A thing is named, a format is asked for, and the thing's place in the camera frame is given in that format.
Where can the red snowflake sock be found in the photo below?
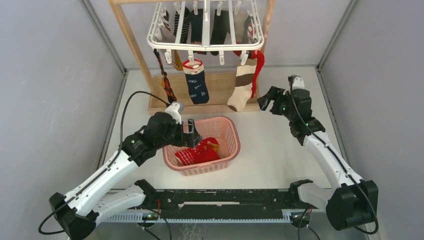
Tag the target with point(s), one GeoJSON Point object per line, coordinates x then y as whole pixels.
{"type": "Point", "coordinates": [188, 156]}

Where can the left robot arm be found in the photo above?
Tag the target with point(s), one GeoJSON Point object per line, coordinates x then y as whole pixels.
{"type": "Point", "coordinates": [82, 209]}

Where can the brown beige block sock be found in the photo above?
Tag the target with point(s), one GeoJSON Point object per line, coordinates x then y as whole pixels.
{"type": "Point", "coordinates": [243, 85]}

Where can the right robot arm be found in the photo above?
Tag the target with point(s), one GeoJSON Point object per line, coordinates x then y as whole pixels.
{"type": "Point", "coordinates": [352, 202]}

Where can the navy santa pattern sock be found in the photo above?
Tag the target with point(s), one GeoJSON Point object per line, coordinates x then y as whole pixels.
{"type": "Point", "coordinates": [194, 72]}

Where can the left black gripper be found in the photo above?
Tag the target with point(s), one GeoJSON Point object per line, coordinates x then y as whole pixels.
{"type": "Point", "coordinates": [188, 140]}

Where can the mustard yellow sock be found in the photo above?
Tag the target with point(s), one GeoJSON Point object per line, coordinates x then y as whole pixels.
{"type": "Point", "coordinates": [213, 143]}

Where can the white plastic sock hanger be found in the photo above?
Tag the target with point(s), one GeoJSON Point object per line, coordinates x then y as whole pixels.
{"type": "Point", "coordinates": [156, 37]}

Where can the red sock white pattern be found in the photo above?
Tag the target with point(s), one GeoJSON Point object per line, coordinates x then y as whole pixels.
{"type": "Point", "coordinates": [207, 153]}

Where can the red white striped sock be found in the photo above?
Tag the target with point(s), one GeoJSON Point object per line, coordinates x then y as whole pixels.
{"type": "Point", "coordinates": [249, 31]}

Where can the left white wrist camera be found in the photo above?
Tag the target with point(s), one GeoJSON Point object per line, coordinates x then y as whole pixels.
{"type": "Point", "coordinates": [175, 109]}

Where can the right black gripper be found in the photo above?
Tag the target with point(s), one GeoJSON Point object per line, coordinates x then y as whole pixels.
{"type": "Point", "coordinates": [276, 93]}

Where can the black mounting rail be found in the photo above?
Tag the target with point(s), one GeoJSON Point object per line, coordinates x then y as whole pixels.
{"type": "Point", "coordinates": [223, 204]}

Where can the pink plastic basket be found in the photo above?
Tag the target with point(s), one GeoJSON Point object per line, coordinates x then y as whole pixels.
{"type": "Point", "coordinates": [223, 129]}

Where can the plain red sock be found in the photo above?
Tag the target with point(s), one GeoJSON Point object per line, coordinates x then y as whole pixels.
{"type": "Point", "coordinates": [259, 56]}

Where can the wooden hanger stand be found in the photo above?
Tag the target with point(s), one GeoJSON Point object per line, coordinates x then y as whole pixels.
{"type": "Point", "coordinates": [208, 56]}

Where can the argyle red yellow sock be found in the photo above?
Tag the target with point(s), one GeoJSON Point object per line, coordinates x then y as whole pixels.
{"type": "Point", "coordinates": [165, 83]}

